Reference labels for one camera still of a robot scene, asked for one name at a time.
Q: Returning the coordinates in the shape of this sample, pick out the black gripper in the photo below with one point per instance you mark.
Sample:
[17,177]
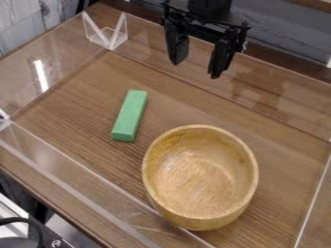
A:
[207,20]

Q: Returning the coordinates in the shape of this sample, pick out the green rectangular block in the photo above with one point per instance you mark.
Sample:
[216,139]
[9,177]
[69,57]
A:
[129,116]

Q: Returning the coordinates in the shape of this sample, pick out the brown wooden bowl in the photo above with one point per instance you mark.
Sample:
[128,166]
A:
[200,176]

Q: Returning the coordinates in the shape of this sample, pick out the clear acrylic corner bracket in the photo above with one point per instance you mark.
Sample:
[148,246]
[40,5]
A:
[107,37]

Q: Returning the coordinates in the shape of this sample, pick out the clear acrylic tray wall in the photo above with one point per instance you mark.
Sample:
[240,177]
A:
[63,87]

